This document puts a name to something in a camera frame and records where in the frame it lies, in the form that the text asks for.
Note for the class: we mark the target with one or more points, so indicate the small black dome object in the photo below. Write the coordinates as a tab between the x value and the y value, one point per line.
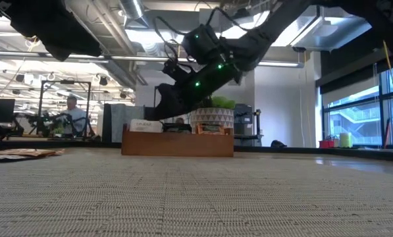
278	144

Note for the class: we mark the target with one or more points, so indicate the black metal rig frame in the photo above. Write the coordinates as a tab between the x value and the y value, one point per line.
66	82

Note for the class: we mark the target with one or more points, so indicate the long ceiling light bar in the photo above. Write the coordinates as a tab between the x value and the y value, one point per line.
133	58
281	64

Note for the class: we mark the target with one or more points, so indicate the grey woven placemat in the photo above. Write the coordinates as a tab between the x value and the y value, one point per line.
196	197

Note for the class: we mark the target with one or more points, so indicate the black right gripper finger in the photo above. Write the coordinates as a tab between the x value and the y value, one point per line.
170	103

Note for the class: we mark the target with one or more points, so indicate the person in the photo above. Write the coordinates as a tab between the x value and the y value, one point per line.
74	116

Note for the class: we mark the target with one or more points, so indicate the small ceiling security camera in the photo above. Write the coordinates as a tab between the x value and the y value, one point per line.
299	49

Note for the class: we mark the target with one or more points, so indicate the red plastic bin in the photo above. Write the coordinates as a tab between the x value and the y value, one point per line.
326	144

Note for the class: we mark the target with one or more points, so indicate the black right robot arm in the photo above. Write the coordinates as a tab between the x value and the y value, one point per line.
265	29

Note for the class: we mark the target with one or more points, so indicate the dark printer machine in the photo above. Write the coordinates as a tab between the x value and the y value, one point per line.
244	115

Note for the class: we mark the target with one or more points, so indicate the silver corrugated ventilation duct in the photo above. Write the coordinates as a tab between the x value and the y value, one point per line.
118	74

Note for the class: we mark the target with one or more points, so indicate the white ceiling air unit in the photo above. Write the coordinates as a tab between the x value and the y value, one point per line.
328	33

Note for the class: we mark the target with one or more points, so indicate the grey partition panel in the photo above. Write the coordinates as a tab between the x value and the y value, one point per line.
117	115

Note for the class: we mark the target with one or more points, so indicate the succulent in patterned white pot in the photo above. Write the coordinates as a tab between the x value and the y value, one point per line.
212	116

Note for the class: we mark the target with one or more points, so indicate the black computer monitor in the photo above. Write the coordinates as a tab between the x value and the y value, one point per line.
0	110

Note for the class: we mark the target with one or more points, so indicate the wooden tea caddy box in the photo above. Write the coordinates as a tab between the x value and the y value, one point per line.
176	145

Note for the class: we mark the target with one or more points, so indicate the yellow green cylinder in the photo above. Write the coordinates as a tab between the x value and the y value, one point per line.
346	141

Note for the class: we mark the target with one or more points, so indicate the silver round duct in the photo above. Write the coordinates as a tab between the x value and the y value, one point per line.
132	8

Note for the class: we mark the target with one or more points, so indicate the black robot arms set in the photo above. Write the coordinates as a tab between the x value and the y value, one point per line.
44	121

